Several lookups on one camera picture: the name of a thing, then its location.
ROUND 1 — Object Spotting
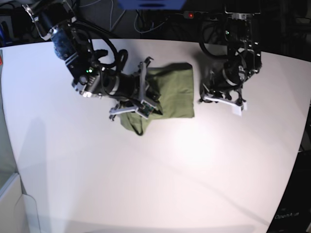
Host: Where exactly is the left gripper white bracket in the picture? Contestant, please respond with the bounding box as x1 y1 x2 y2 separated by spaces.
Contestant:
198 94 247 109

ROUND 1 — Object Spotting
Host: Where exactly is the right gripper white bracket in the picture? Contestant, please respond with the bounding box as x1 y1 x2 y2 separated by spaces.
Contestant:
108 57 163 120

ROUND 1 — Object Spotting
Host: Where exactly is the green T-shirt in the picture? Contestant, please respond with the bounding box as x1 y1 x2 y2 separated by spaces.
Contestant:
120 63 194 136

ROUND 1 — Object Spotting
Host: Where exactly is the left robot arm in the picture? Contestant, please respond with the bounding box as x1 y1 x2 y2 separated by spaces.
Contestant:
198 0 262 115

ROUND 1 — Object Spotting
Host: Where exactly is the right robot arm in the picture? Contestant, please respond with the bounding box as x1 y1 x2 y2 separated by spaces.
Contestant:
22 0 162 120

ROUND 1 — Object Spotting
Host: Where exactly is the black power strip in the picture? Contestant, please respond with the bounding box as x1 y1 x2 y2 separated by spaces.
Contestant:
182 10 224 21

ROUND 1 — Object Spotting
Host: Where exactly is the blue box overhead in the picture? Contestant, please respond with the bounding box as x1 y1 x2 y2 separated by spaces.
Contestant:
118 0 186 10

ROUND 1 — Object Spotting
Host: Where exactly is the black OpenArm base box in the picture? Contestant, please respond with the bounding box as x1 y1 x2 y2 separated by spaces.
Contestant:
267 152 311 233

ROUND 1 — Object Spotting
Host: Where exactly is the white bin at left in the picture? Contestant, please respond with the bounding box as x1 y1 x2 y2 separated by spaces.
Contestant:
0 173 41 233

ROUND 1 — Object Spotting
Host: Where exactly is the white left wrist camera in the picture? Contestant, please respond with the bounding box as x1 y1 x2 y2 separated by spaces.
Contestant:
232 102 247 116

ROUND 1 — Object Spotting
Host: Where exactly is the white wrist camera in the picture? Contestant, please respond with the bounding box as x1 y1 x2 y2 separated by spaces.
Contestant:
135 100 156 119
232 102 247 116

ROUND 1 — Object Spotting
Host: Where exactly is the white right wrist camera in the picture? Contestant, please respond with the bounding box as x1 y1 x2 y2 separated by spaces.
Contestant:
135 100 156 119

